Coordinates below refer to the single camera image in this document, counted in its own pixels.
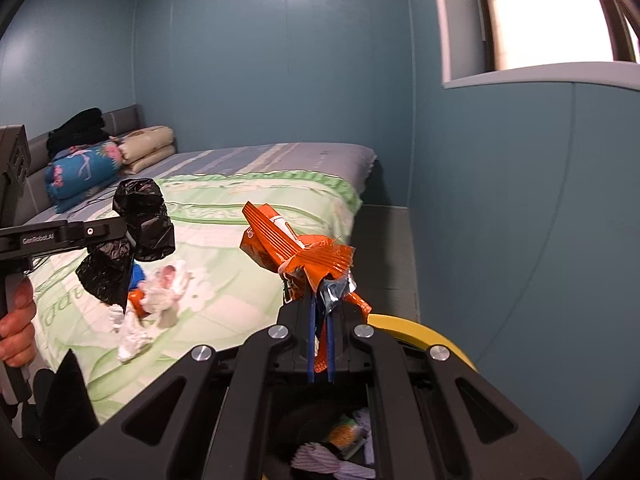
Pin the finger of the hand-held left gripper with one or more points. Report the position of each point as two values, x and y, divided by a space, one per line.
100 232

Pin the orange striped snack wrapper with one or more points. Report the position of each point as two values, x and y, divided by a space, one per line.
265 245

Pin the yellow rimmed bin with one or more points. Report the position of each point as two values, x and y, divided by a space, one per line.
415 332

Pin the green patterned quilt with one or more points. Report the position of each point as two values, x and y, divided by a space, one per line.
225 220

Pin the bed with striped sheet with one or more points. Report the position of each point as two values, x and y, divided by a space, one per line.
300 160

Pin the beige folded quilt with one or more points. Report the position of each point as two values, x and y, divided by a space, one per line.
150 142

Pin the person's left hand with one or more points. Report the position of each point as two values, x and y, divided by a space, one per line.
17 330

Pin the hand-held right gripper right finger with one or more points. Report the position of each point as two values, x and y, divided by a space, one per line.
330 360

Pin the white tissue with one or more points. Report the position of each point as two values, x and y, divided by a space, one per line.
131 340

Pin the blue bag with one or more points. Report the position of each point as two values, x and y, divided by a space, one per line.
136 276

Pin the blue floral folded quilt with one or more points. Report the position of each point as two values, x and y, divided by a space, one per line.
80 170

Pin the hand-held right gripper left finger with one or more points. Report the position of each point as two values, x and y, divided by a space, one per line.
312 360

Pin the orange dark-print snack wrapper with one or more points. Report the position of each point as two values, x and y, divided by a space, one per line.
320 260

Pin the grey padded headboard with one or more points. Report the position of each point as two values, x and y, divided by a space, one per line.
125 117

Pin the brown framed window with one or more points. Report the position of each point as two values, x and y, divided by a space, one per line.
540 10

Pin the black clothing pile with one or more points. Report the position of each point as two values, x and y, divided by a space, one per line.
75 132

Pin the mandarin orange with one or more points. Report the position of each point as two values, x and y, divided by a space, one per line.
135 302

